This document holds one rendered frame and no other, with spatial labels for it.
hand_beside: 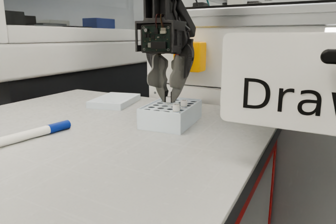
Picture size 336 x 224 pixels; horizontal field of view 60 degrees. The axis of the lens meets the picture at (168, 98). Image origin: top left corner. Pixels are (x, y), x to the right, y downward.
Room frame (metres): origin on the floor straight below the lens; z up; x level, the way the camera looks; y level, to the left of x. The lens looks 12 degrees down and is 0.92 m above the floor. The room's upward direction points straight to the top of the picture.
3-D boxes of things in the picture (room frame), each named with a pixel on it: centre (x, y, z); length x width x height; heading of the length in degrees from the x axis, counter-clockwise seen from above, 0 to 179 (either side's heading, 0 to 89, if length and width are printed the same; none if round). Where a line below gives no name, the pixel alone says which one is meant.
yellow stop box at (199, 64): (0.72, -0.05, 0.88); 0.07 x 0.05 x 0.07; 62
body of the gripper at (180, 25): (0.53, 0.01, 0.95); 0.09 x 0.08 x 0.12; 157
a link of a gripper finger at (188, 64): (0.55, -0.02, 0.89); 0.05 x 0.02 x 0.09; 67
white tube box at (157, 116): (0.54, -0.01, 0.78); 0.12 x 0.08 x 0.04; 157
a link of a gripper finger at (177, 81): (0.53, -0.01, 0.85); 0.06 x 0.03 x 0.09; 157
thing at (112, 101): (0.71, 0.13, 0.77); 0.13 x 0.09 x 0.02; 165
